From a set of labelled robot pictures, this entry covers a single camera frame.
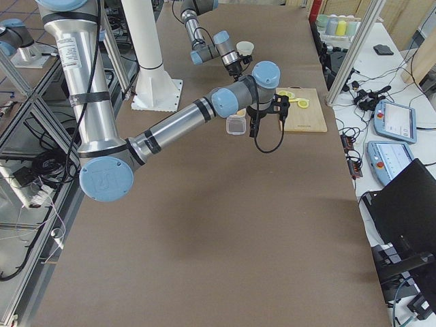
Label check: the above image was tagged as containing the white central mounting column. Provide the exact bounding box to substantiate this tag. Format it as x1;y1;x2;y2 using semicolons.
122;0;183;112

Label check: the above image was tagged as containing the green plastic cup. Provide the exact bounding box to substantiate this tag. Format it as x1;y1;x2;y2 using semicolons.
345;20;358;37

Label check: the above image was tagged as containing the black laptop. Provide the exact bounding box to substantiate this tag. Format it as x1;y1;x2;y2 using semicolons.
362;159;435;254

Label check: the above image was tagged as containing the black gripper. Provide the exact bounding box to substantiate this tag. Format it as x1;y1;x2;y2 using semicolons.
247;106;273;138
225;61;243;77

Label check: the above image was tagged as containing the blue teach pendant near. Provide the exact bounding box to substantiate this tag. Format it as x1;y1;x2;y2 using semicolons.
367;141;414;186

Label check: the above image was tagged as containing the clear plastic egg box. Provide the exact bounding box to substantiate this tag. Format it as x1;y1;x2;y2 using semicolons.
226;108;247;136

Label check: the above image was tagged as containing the grey plastic cup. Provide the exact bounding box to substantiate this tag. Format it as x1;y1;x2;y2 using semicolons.
325;18;339;35

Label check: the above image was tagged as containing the white bowl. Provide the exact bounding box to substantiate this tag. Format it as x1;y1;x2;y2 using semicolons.
236;41;255;56

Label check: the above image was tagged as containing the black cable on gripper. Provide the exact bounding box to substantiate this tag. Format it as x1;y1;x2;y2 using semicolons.
253;115;285;154

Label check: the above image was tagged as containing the yellow plastic cup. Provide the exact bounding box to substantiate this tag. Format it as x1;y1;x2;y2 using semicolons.
335;20;347;36

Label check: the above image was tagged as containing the lemon slice at handle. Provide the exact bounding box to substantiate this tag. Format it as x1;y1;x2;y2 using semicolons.
297;99;309;108

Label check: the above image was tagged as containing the blue teach pendant far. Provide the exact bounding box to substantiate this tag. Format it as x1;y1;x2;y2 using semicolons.
373;100;417;144

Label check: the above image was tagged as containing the blue teach pendant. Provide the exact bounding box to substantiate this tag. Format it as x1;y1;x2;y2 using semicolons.
373;100;417;144
367;141;414;186

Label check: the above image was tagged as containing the bamboo cutting board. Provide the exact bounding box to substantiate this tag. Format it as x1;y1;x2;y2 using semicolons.
276;88;328;132

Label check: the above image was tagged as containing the aluminium frame post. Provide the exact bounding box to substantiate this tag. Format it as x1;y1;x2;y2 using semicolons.
326;0;386;107

